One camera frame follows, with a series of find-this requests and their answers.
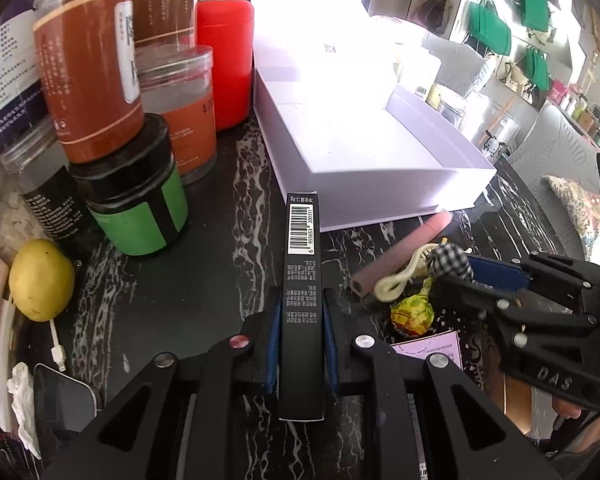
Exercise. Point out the green labelled black jar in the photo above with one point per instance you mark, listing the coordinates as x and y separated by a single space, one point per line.
135 194

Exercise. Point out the floral cushion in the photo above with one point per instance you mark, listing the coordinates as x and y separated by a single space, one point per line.
583 209

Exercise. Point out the cream hair claw clip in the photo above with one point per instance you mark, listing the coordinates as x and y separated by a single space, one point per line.
391 287

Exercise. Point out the red cylindrical canister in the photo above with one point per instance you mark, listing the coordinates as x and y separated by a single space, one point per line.
226 26

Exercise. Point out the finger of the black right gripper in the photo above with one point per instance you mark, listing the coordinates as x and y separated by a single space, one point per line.
498 274

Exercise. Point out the green tote bag left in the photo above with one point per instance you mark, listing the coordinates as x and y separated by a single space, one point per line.
487 29

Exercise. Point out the dark hanging handbag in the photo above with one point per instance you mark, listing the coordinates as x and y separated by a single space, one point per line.
433 15

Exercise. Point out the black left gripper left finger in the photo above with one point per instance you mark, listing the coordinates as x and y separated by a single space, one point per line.
174 419

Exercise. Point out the black labelled clear jar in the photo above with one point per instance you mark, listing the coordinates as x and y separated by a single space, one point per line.
39 165

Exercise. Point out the orange labelled clear jar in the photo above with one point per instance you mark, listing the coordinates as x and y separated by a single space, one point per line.
176 83

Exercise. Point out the green tote bag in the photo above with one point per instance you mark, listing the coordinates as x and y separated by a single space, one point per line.
487 29
536 69
532 14

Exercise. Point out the grey leaf pattern chair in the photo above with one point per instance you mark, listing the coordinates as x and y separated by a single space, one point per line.
554 147

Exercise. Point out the green tote bag upper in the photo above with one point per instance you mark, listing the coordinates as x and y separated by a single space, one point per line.
532 14

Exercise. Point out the lavender contact lens box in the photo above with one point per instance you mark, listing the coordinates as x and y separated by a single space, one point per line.
447 343

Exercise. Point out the crumpled white tissue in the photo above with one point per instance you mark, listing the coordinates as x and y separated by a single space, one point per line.
21 387

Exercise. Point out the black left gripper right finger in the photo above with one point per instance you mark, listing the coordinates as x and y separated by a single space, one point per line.
423 419

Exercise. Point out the white lavender gift box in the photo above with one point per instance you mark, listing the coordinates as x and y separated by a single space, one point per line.
338 120

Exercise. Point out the green tote bag lower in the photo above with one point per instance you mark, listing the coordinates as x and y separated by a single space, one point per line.
536 69

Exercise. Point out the pink lipstick tube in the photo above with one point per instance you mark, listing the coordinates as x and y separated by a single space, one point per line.
397 256

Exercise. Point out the black white gingham scrunchie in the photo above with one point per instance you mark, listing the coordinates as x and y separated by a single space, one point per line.
448 259

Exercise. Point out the yellow lollipop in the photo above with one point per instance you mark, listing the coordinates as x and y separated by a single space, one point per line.
414 315

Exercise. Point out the tall brown-filled clear jar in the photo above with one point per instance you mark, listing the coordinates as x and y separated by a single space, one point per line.
85 53

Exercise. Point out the black smartphone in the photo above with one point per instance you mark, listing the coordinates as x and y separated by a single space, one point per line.
63 407

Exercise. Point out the slim black cosmetic box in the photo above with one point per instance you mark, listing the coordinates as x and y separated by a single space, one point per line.
301 362

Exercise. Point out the yellow lemon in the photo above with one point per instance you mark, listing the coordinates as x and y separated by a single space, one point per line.
41 280

